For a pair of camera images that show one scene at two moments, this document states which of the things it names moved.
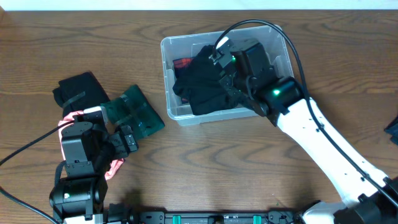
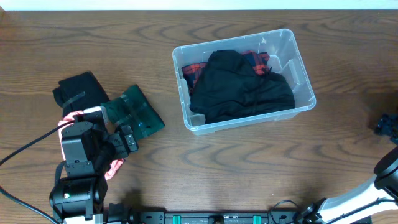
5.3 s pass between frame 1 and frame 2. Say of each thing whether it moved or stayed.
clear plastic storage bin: moved
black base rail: stayed
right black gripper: moved
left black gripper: stayed
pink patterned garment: stayed
